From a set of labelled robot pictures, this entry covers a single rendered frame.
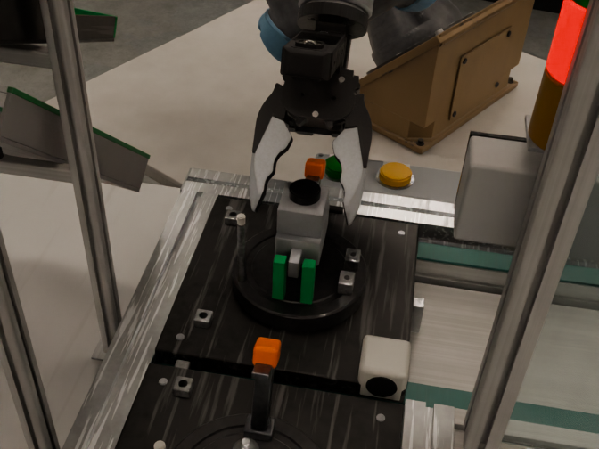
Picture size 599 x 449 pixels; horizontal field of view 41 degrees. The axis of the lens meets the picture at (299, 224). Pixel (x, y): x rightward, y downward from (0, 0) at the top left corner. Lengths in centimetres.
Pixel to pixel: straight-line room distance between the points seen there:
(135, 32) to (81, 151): 271
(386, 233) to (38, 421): 42
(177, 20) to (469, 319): 276
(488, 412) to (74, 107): 43
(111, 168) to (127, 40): 253
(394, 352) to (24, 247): 53
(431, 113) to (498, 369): 62
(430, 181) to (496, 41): 35
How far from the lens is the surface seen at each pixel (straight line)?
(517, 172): 56
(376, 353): 75
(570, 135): 51
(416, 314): 84
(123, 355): 79
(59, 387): 90
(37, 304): 99
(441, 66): 117
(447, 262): 92
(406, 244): 89
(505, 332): 62
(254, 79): 138
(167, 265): 88
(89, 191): 76
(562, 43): 52
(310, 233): 75
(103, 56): 327
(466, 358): 86
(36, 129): 72
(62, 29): 67
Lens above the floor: 156
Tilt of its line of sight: 41 degrees down
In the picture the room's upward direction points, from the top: 3 degrees clockwise
